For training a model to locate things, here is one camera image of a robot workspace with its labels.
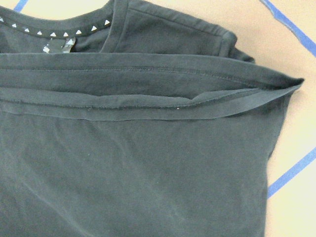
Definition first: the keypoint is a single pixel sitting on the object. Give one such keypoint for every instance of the black graphic t-shirt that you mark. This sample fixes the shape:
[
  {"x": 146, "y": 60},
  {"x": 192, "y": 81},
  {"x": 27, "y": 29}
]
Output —
[{"x": 123, "y": 148}]

